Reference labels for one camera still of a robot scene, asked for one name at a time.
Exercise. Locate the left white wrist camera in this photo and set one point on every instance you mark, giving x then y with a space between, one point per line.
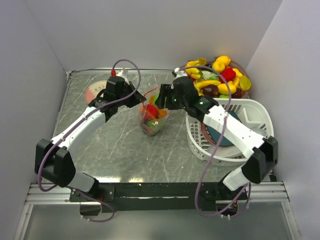
122 73

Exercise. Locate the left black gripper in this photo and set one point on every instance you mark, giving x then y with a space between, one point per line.
137 99

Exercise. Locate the clear orange zip top bag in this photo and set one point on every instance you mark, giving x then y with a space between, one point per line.
152 119

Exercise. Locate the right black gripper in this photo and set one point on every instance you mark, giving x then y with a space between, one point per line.
166 91

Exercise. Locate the yellow lemon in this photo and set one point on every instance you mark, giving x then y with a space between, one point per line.
224 59

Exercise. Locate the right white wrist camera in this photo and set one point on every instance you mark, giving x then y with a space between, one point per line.
178 73

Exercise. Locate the aluminium frame rail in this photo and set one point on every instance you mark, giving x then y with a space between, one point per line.
264 192

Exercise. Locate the red apple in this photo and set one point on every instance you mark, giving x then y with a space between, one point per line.
151 112

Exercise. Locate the white plate in basket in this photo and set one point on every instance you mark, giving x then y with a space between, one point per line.
232 151

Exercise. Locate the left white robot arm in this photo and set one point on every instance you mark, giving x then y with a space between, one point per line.
54 158

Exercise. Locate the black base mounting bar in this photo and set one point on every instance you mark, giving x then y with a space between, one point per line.
153 196

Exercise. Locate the pink plate in basket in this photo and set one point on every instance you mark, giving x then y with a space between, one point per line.
206 135

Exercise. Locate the teal plate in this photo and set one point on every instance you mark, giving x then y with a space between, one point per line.
215 135

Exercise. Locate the orange fruit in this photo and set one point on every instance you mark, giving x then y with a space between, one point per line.
142 112

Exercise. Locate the dark purple plum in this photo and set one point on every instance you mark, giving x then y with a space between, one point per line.
210 90

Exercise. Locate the pink and cream plate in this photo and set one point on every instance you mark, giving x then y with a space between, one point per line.
92 91

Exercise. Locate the yellow banana bunch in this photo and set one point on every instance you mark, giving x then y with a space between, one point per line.
195 73

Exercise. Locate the tan ginger root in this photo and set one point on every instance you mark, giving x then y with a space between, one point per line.
161 113

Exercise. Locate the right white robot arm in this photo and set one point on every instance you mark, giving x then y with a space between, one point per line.
261 152

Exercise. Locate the lychee cluster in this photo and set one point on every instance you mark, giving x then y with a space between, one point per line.
150 131

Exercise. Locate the white plastic dish basket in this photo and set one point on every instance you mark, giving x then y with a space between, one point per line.
251 114

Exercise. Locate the clear brown fruit bowl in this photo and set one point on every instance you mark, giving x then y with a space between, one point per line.
234 74

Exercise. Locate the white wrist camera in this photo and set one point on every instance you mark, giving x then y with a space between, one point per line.
122 73
178 73

